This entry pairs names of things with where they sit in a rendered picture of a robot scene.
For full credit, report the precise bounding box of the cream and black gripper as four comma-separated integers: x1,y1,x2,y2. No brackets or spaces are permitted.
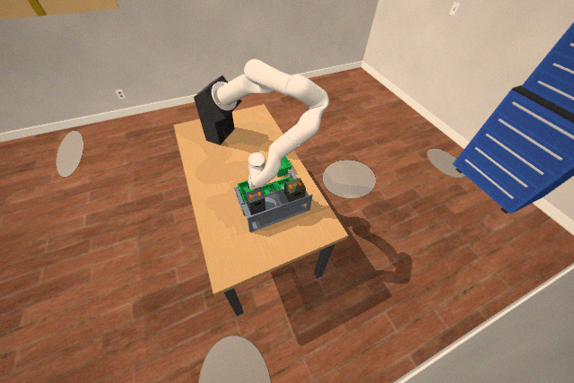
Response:
248,177,261,189

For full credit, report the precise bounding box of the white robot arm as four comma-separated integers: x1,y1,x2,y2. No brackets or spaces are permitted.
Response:
212,59,329,187

